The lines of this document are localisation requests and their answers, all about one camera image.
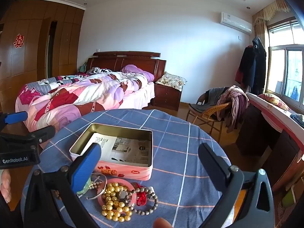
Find yellow curtain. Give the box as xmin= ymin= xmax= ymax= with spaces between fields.
xmin=252 ymin=0 xmax=297 ymax=50

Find pink maroon garment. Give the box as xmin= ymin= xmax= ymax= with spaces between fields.
xmin=217 ymin=85 xmax=249 ymax=133

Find blue plaid tablecloth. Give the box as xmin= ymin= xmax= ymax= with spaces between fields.
xmin=20 ymin=109 xmax=235 ymax=228

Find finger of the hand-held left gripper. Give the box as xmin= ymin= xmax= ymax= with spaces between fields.
xmin=0 ymin=125 xmax=56 ymax=150
xmin=0 ymin=111 xmax=28 ymax=130

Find dark wooden nightstand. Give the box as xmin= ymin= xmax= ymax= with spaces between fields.
xmin=152 ymin=82 xmax=182 ymax=111

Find grey bead bracelet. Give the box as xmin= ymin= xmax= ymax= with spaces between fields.
xmin=123 ymin=186 xmax=159 ymax=215

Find floral pillow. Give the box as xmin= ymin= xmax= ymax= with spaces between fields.
xmin=258 ymin=93 xmax=291 ymax=111

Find black and white blanket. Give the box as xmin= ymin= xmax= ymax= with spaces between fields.
xmin=87 ymin=67 xmax=113 ymax=74

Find printed paper sheet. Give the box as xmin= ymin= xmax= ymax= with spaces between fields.
xmin=91 ymin=133 xmax=152 ymax=167

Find pink tin box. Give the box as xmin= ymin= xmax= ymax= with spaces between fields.
xmin=69 ymin=123 xmax=154 ymax=181

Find red paper decoration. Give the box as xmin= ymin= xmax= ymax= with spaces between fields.
xmin=13 ymin=34 xmax=25 ymax=48

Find wicker chair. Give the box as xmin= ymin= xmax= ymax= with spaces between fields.
xmin=186 ymin=93 xmax=232 ymax=136

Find pink round bangle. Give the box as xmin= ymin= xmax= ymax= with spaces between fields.
xmin=97 ymin=178 xmax=138 ymax=215

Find pink striped desk cloth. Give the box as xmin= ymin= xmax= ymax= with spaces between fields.
xmin=246 ymin=93 xmax=304 ymax=152

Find silver bangle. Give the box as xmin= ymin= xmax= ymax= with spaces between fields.
xmin=84 ymin=173 xmax=108 ymax=200

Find dark wooden desk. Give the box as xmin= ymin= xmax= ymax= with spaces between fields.
xmin=235 ymin=93 xmax=304 ymax=195

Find pink patchwork quilt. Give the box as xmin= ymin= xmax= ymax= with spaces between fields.
xmin=15 ymin=72 xmax=155 ymax=133

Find green jade bracelet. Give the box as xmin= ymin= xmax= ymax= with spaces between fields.
xmin=76 ymin=176 xmax=92 ymax=194

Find gold pearl bracelet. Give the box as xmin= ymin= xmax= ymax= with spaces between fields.
xmin=102 ymin=182 xmax=133 ymax=222

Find red string bracelet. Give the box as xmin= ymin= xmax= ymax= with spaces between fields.
xmin=132 ymin=182 xmax=149 ymax=207

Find folded blue jeans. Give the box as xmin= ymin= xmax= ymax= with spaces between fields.
xmin=290 ymin=114 xmax=304 ymax=127

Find person's right hand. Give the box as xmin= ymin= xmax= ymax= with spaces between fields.
xmin=153 ymin=217 xmax=174 ymax=228

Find hanging dark coats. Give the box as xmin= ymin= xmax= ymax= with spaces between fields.
xmin=235 ymin=37 xmax=267 ymax=95

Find brown wooden wardrobe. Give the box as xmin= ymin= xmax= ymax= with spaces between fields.
xmin=0 ymin=0 xmax=85 ymax=112

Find purple pillow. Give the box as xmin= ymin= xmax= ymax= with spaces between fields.
xmin=121 ymin=64 xmax=155 ymax=81

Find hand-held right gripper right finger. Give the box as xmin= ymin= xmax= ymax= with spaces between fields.
xmin=198 ymin=143 xmax=275 ymax=228

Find grey garment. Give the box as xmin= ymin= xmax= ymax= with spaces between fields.
xmin=190 ymin=87 xmax=230 ymax=112

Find dark wooden bed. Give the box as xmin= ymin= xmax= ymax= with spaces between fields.
xmin=14 ymin=51 xmax=167 ymax=133

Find floral cushion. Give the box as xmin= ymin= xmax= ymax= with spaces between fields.
xmin=155 ymin=72 xmax=187 ymax=92

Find window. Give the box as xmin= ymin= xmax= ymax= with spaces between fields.
xmin=265 ymin=20 xmax=304 ymax=105

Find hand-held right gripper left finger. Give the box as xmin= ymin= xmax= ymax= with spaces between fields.
xmin=24 ymin=143 xmax=102 ymax=228

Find person's left hand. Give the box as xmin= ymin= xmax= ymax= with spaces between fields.
xmin=0 ymin=171 xmax=11 ymax=203

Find white air conditioner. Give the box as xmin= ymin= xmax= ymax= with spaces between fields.
xmin=220 ymin=12 xmax=253 ymax=34

